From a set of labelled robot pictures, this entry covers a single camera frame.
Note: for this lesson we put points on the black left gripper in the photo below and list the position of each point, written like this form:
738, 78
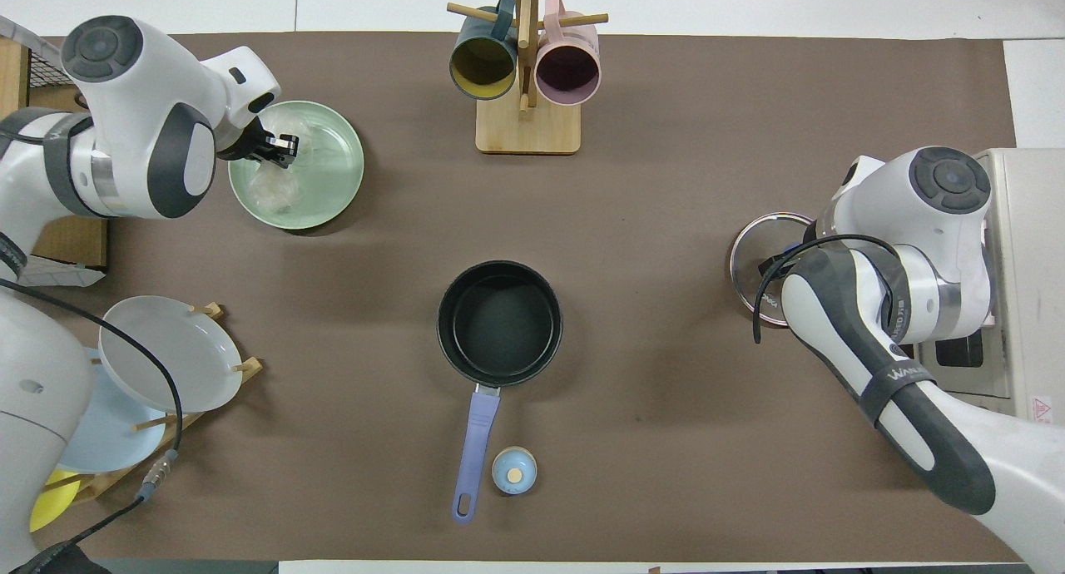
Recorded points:
245, 147

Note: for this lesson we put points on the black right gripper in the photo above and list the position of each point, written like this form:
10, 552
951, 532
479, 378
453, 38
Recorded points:
778, 266

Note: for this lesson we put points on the glass lid purple knob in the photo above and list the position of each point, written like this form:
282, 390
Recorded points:
749, 249

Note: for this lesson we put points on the translucent vermicelli bundle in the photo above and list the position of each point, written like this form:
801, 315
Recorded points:
279, 187

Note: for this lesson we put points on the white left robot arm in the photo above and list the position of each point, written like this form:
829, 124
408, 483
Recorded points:
141, 133

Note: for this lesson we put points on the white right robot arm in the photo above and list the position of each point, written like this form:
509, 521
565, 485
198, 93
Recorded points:
899, 391

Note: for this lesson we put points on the light green plate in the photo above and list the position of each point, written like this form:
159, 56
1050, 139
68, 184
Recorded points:
329, 170

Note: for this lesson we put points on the grey plate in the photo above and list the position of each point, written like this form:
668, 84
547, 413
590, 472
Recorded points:
191, 366

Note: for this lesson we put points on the wooden plate rack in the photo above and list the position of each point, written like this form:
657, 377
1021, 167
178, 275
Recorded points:
191, 423

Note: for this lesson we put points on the light blue plate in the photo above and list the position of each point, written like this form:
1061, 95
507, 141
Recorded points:
116, 432

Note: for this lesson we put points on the yellow plate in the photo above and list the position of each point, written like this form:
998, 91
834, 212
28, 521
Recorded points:
54, 503

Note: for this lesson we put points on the brown table mat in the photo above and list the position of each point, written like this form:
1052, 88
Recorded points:
666, 391

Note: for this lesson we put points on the dark teal mug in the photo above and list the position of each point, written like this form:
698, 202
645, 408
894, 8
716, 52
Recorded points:
482, 66

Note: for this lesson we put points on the wooden mug tree stand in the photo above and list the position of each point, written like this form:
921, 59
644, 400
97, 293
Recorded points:
527, 129

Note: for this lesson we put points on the cream toaster oven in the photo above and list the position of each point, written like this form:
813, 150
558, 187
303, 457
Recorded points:
1032, 291

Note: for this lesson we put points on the pink mug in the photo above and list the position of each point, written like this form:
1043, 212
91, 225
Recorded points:
568, 71

